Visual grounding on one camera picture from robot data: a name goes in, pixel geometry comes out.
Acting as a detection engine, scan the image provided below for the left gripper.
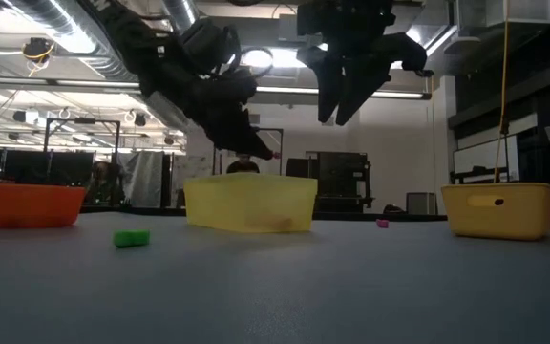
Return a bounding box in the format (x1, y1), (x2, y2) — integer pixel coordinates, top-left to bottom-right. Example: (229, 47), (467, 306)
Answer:
(138, 18), (275, 161)

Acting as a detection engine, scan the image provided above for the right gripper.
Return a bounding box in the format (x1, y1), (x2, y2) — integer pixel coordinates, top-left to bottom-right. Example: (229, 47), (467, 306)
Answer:
(296, 13), (435, 127)

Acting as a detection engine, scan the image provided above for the green skeleton figure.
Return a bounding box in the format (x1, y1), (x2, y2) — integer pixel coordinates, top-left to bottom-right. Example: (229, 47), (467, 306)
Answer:
(113, 229), (152, 249)

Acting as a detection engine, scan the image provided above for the person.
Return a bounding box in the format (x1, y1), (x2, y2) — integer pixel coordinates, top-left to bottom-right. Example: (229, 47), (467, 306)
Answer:
(225, 152), (261, 175)
(83, 161), (126, 207)

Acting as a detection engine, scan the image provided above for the ceiling light bar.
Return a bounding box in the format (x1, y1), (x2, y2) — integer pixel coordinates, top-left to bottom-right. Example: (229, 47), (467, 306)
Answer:
(250, 84), (433, 101)
(0, 75), (142, 92)

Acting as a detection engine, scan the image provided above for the small black monitor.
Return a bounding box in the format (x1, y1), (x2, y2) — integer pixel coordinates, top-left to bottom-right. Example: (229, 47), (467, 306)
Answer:
(285, 157), (310, 179)

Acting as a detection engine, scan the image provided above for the translucent yellow rectangular bin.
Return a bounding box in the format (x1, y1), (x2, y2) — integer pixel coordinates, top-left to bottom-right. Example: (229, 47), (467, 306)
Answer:
(182, 172), (319, 235)

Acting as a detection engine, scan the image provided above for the black equipment rack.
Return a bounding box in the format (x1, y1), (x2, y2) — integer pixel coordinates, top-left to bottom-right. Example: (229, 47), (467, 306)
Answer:
(306, 151), (374, 211)

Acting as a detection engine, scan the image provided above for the grey plastic cover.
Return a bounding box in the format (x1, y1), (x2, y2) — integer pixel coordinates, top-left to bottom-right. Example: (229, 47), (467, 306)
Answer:
(119, 150), (171, 209)

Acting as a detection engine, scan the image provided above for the grey waste bin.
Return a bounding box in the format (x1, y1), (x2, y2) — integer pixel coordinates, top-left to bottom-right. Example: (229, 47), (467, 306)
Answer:
(406, 191), (438, 216)

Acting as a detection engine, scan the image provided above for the white board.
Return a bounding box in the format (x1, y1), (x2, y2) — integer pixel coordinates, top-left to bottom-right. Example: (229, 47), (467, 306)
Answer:
(452, 136), (519, 185)

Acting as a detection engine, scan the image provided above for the blue table mat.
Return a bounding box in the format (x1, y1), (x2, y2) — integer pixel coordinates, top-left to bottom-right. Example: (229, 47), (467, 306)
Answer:
(0, 211), (550, 344)

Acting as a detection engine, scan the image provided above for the dark monitor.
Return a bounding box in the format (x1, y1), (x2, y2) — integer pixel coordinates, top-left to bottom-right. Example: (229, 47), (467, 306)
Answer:
(2, 150), (95, 185)

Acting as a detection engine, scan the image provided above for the orange-yellow plastic basket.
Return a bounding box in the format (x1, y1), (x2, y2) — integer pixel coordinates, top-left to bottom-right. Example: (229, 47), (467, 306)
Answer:
(440, 182), (550, 242)

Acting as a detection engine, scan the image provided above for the red-orange round bowl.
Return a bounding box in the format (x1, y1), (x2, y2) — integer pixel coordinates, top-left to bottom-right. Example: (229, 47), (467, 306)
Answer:
(0, 183), (88, 229)

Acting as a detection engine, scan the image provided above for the silver ventilation duct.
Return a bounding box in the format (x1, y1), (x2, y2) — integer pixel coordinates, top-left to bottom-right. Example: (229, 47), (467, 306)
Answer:
(162, 0), (201, 34)
(0, 0), (195, 140)

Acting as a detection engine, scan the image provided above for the yellow hanging cable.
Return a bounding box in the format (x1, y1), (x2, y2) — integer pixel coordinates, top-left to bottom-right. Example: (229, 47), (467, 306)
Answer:
(493, 0), (510, 185)

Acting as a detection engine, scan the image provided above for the white ceiling duct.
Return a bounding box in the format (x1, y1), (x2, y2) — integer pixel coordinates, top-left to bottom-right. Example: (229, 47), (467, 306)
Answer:
(455, 0), (550, 28)

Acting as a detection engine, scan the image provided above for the black yellow cable reel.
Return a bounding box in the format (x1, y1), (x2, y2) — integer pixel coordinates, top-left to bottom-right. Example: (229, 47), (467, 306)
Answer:
(20, 36), (56, 77)

